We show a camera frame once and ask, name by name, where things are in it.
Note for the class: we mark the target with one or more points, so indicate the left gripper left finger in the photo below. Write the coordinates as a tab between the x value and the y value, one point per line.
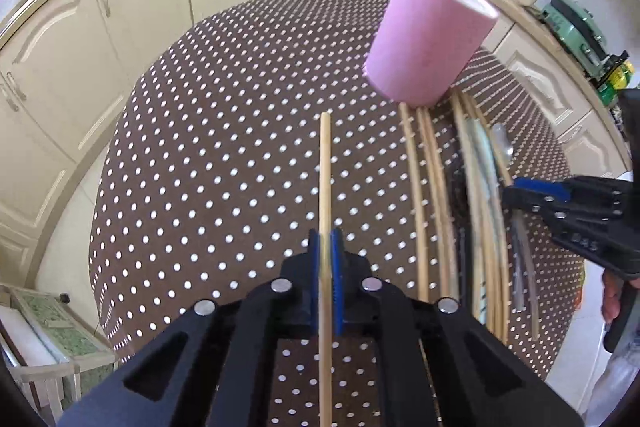
320	292

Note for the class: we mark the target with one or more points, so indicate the green kitchen appliance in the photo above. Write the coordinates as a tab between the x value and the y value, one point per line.
579	35

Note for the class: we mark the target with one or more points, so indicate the light green patterned utensil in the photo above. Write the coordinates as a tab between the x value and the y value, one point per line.
489	187

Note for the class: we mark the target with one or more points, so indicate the person's right hand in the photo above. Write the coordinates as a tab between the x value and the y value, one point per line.
612	291

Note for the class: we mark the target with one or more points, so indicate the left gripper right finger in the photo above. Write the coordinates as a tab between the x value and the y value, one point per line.
337	262

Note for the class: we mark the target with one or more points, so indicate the pink cylindrical utensil holder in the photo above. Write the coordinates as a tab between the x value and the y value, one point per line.
421	47

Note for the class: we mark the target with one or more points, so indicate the yellow green bottle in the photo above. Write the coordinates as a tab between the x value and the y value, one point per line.
617	80

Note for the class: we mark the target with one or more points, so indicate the brown polka dot tablecloth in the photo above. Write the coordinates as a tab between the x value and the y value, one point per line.
210	181

